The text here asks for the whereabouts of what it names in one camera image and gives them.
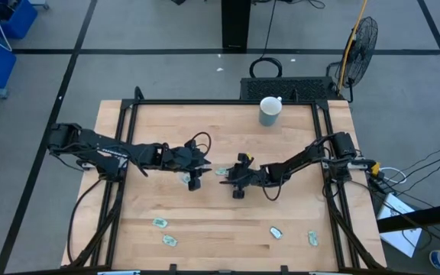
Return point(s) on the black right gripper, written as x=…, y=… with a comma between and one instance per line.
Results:
x=252, y=176

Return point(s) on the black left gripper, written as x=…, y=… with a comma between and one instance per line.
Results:
x=178, y=158

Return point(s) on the green white sweetener packet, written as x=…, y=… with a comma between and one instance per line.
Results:
x=220, y=171
x=185, y=178
x=276, y=232
x=169, y=240
x=159, y=222
x=312, y=238

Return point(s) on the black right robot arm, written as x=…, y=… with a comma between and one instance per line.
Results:
x=300, y=158

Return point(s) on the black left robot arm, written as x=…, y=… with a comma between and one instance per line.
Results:
x=101, y=151

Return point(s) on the teal cup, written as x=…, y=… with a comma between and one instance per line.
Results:
x=269, y=112

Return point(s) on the white flat device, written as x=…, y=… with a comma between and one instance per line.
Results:
x=403, y=237

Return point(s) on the black floor fan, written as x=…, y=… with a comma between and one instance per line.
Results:
x=361, y=49

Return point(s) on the black beam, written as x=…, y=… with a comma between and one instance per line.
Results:
x=426, y=215

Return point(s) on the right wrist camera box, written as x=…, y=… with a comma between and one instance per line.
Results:
x=244, y=157

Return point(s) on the black table frame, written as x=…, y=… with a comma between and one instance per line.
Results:
x=204, y=102

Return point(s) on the black post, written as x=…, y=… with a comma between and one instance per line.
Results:
x=236, y=23

